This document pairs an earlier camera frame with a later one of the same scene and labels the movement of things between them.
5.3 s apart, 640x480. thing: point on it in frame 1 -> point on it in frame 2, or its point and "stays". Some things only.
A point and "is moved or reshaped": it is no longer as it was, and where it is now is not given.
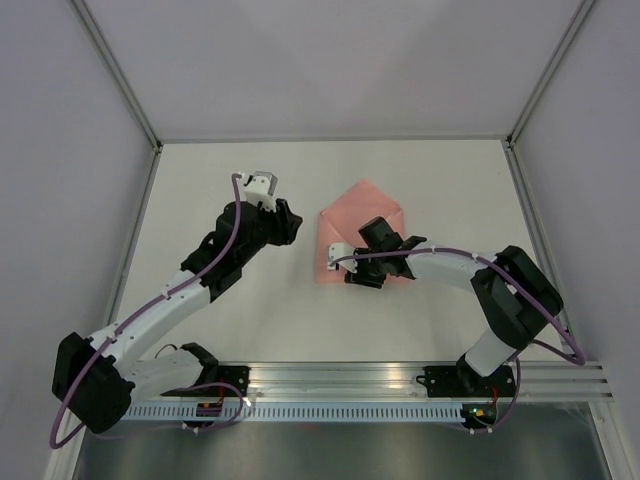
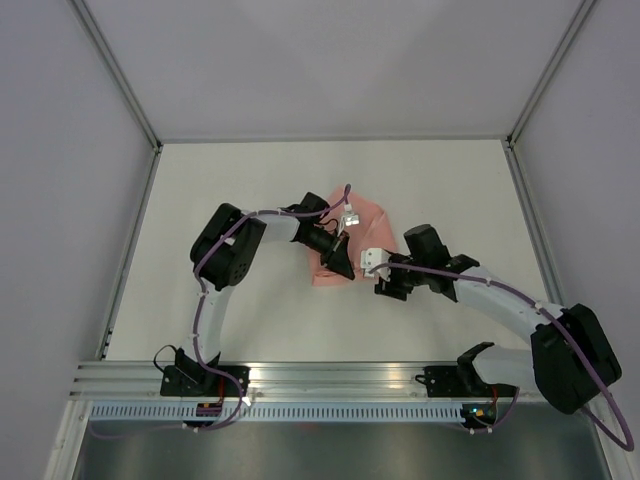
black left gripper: [285, 222] -> [336, 257]
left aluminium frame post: [118, 71] stays
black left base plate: [235, 375] stays
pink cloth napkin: [340, 219] is moved or reshaped
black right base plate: [466, 382] stays
